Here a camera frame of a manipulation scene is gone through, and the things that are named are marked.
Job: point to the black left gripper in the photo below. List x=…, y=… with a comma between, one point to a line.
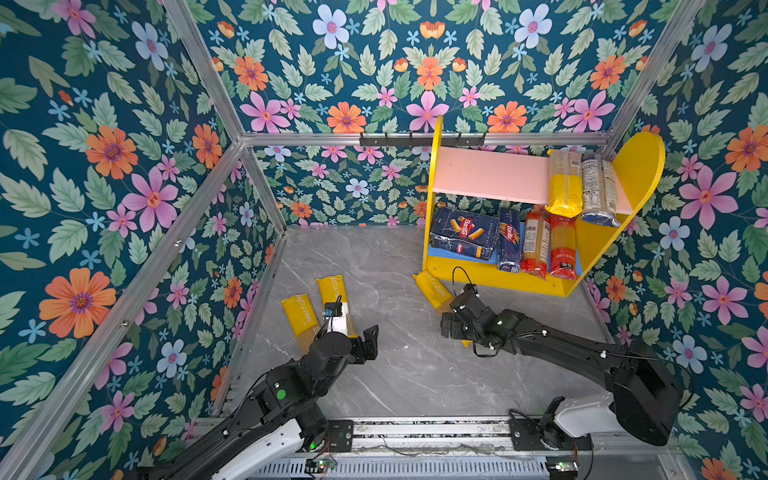
x=360, y=345

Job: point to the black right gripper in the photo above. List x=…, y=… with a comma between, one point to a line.
x=453, y=326

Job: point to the yellow Pastatime spaghetti bag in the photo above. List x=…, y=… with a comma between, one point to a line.
x=330, y=289

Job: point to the blue Barilla spaghetti box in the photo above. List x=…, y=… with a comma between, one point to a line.
x=510, y=244

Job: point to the blue Barilla rigatoni box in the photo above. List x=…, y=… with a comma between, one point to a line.
x=464, y=233

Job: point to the red spaghetti bag white label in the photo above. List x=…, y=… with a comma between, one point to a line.
x=536, y=244

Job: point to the yellow-ended clear spaghetti bag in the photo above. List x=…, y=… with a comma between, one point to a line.
x=565, y=197

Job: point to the blue Ankara spaghetti bag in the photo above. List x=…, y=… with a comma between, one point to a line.
x=599, y=193

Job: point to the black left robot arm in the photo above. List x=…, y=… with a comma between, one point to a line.
x=278, y=416

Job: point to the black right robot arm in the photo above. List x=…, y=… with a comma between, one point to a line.
x=641, y=396

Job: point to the yellow pink blue shelf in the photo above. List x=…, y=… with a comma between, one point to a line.
x=638, y=169

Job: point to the yellow spaghetti bag far left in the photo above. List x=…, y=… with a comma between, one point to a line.
x=302, y=319

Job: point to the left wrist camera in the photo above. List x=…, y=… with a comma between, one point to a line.
x=335, y=316

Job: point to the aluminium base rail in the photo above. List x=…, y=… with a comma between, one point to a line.
x=469, y=447

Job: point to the aluminium frame post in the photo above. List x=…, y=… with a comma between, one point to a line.
x=185, y=25

